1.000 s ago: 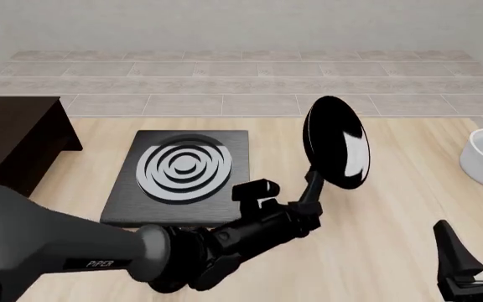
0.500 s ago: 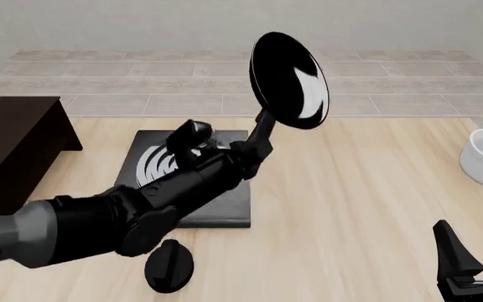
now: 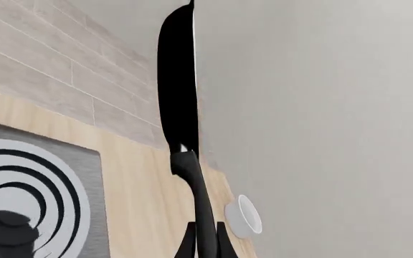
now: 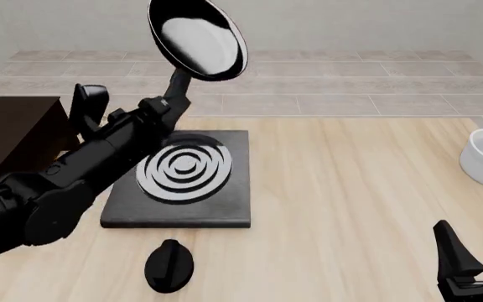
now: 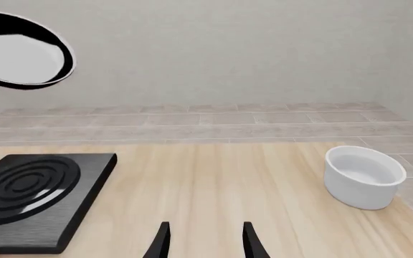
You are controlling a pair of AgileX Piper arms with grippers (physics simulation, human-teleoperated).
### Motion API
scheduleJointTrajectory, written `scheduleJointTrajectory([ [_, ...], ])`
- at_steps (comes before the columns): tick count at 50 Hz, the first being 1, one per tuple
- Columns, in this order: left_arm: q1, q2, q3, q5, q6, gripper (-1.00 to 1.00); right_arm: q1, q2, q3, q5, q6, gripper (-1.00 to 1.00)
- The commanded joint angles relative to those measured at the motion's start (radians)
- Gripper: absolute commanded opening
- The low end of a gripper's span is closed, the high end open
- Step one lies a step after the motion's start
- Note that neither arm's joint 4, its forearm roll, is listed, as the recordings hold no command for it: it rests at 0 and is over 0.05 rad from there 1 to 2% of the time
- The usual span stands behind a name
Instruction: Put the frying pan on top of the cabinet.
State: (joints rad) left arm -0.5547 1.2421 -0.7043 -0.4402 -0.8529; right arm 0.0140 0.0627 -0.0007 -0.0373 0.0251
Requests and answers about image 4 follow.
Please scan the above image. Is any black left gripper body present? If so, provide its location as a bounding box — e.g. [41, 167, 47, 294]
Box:
[136, 96, 174, 131]

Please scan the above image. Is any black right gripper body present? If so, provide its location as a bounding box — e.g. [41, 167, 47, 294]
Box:
[435, 272, 483, 302]

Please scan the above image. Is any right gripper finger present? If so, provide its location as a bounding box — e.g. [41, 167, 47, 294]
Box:
[432, 219, 483, 284]

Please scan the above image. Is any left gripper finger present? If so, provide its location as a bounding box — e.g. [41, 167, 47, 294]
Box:
[166, 92, 193, 131]

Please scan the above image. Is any black frying pan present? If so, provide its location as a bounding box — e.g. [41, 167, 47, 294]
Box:
[147, 0, 249, 101]

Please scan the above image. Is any dark wooden cabinet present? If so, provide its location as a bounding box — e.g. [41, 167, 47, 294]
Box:
[0, 96, 81, 190]

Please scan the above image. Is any black plate on stalk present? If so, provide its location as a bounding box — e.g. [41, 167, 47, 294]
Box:
[70, 83, 111, 139]

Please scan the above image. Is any flat black stove plate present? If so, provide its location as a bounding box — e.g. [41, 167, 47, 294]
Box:
[100, 129, 252, 230]

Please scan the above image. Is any round black stove knob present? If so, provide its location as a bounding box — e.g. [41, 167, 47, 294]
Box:
[143, 238, 195, 294]

